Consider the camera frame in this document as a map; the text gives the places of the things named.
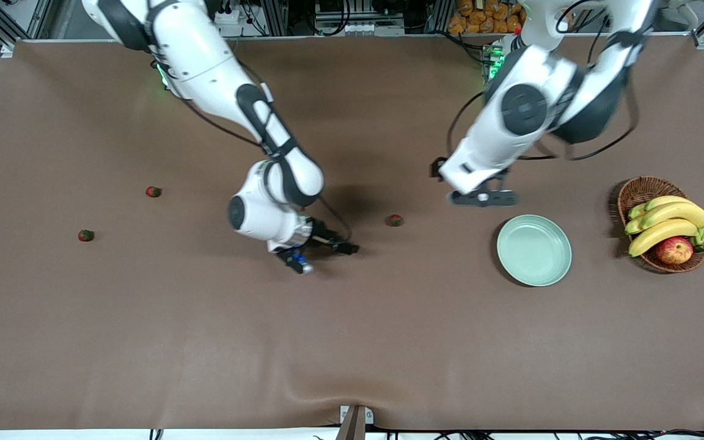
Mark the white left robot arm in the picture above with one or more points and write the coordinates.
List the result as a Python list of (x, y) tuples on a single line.
[(492, 146)]

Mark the brown wicker basket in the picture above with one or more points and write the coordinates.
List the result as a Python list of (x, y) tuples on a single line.
[(642, 189)]

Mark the pile of brown bread rolls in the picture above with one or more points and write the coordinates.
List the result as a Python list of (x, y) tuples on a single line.
[(480, 18)]

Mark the white power strip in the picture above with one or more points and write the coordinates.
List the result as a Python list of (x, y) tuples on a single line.
[(228, 16)]

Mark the white terminal strip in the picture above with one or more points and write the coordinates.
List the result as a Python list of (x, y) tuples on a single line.
[(358, 29)]

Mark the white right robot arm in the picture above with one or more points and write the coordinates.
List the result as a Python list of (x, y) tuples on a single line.
[(193, 55)]

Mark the yellow banana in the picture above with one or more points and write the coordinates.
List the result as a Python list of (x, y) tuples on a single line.
[(682, 212), (633, 226), (663, 231), (663, 200), (636, 211)]

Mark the red yellow apple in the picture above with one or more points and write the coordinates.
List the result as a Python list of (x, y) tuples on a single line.
[(674, 250)]

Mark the brown table cover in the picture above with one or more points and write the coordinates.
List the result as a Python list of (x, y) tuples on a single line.
[(352, 336)]

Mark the light green round plate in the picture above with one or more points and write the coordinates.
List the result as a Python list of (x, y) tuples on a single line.
[(534, 250)]

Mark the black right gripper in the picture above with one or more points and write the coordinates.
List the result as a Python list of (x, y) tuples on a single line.
[(321, 235)]

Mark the metal table bracket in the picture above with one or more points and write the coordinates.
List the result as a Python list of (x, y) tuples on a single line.
[(369, 415)]

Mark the red strawberry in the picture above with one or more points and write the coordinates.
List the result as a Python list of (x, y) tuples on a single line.
[(85, 235), (153, 191), (395, 220)]

